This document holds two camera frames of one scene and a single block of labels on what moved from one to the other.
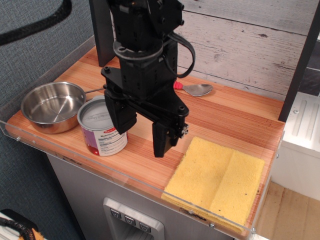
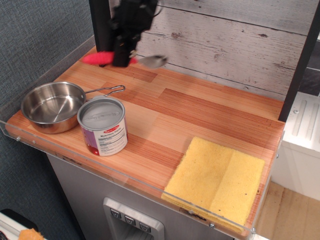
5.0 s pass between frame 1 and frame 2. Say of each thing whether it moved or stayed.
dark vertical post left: stayed
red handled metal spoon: moved
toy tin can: stayed
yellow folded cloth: stayed
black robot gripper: moved
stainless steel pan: stayed
